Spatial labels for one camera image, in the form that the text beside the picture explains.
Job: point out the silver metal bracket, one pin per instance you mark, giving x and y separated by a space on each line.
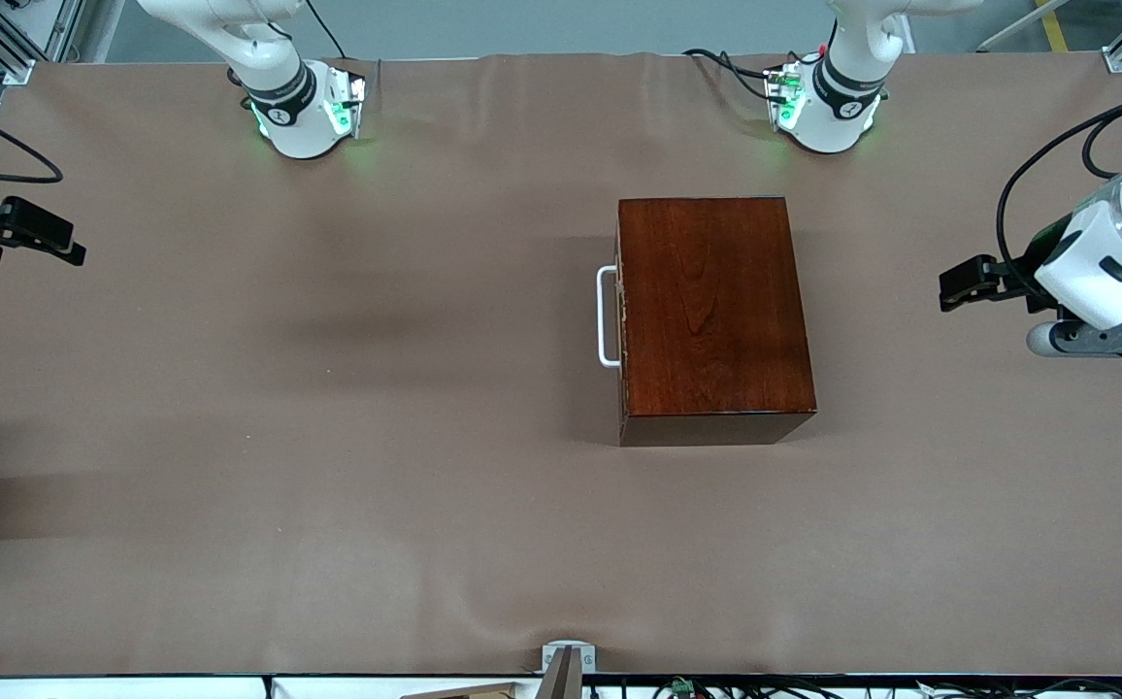
569 652

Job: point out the brown table mat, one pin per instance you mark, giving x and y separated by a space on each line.
328 582

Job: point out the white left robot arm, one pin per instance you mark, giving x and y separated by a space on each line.
842 97

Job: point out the dark red wooden cabinet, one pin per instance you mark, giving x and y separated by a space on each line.
716 320

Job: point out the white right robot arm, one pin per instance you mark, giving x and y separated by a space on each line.
289 116

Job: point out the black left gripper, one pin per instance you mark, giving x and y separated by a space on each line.
1028 271

